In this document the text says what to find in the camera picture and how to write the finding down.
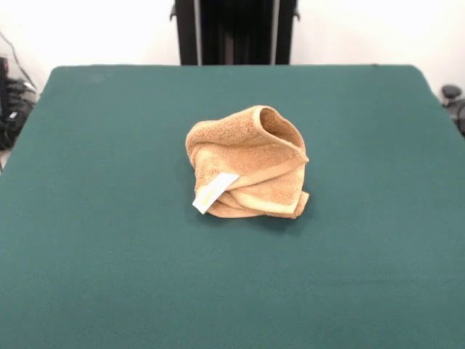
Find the tan terry towel white label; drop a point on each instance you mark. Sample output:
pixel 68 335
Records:
pixel 232 145

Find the dark green table cloth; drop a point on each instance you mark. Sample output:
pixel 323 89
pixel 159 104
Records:
pixel 109 254

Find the black office chair base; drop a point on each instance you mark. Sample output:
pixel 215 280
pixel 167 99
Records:
pixel 452 92
pixel 14 102

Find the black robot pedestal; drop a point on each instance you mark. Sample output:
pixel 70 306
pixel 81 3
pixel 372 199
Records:
pixel 236 32

